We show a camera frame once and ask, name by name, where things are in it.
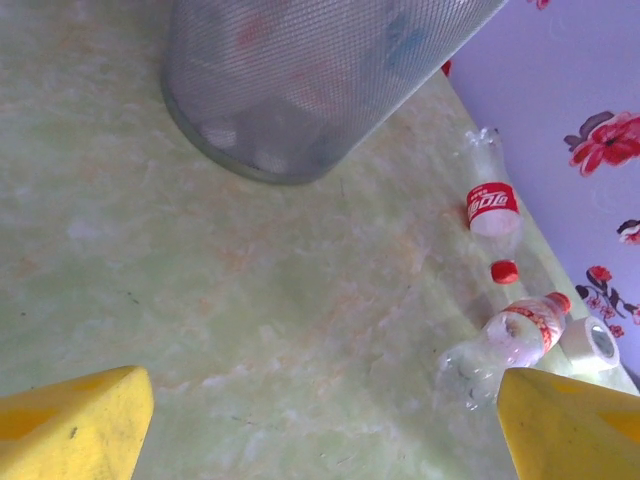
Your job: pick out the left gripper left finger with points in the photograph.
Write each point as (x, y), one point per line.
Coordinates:
(70, 430)

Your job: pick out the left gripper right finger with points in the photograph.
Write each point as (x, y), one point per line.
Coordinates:
(575, 435)

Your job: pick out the clear Coca-Cola bottle red cap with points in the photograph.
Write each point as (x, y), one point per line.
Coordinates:
(492, 205)

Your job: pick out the grey mesh waste bin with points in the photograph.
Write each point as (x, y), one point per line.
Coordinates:
(300, 75)

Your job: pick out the white tape roll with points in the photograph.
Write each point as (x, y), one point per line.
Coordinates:
(580, 345)

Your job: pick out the crushed clear bottle red cap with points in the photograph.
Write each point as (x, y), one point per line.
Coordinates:
(520, 330)

